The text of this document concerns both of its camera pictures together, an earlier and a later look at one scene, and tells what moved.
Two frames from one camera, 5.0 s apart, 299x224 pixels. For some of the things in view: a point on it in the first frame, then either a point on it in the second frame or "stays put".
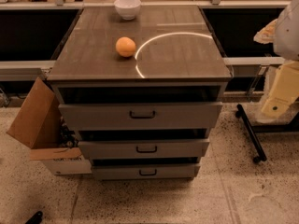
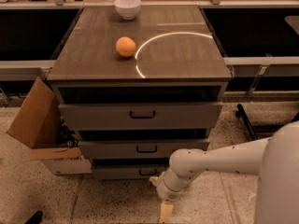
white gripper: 287,35 to 163,190
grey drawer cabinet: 138,90 stays put
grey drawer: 144,148 stays put
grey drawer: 142,172 stays put
